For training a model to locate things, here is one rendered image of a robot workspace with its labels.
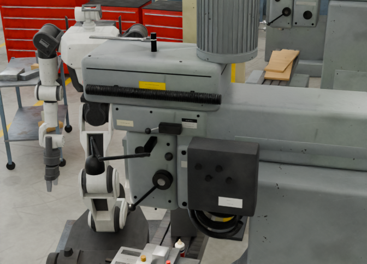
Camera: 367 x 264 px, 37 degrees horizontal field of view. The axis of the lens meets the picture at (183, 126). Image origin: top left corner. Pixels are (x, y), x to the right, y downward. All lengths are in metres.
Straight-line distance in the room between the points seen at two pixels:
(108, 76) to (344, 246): 0.93
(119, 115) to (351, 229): 0.84
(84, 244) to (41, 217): 1.37
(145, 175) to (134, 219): 1.37
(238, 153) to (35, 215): 3.16
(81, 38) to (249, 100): 1.08
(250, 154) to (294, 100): 0.35
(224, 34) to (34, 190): 3.41
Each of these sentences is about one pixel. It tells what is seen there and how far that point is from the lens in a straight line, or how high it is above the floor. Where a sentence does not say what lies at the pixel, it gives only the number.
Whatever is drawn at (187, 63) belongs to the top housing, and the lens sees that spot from 1.72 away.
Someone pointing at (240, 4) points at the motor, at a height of 2.07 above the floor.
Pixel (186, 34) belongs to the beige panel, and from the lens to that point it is 3.64.
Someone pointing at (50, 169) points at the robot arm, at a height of 1.06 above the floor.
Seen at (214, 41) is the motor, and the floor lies 1.96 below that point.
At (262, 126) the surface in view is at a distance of 1.75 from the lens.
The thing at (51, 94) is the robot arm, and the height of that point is 1.46.
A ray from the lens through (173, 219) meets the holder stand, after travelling 2.49.
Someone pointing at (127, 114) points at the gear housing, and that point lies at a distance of 1.84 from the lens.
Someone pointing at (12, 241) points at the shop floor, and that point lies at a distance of 4.28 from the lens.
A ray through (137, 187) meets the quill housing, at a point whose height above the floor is 1.40.
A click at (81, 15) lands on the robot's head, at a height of 1.85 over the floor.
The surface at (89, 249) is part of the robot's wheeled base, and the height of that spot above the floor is 0.57.
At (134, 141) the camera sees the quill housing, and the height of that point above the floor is 1.59.
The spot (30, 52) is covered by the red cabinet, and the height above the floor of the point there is 0.36.
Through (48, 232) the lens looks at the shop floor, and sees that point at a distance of 4.29.
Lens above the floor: 2.42
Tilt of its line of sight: 25 degrees down
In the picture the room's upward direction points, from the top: 1 degrees counter-clockwise
